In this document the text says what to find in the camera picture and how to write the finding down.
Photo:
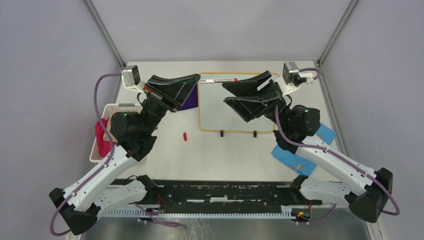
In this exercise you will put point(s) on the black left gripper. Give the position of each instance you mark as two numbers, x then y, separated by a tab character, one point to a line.
170	93

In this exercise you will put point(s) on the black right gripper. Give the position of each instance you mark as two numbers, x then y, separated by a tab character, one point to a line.
249	107

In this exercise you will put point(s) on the red capped whiteboard marker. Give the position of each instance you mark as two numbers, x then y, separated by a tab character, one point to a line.
218	81

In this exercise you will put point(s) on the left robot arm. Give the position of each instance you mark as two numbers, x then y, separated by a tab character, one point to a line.
131	136

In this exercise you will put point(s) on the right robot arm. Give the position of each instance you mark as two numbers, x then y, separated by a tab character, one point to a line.
362	189

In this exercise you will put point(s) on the purple cloth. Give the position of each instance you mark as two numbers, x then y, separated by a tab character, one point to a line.
191	101

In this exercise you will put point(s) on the pink cloth in basket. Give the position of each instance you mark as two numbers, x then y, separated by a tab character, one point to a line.
103	145

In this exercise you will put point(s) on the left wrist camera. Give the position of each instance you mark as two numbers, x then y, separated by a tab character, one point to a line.
131	79

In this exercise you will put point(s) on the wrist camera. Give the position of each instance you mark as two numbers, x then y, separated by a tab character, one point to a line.
131	79
293	77

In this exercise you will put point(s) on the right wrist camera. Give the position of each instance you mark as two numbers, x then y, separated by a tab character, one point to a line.
293	77

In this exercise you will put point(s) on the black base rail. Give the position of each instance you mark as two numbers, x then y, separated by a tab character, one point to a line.
224	197

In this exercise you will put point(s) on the white cable comb strip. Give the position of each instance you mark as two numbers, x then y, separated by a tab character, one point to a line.
135	212

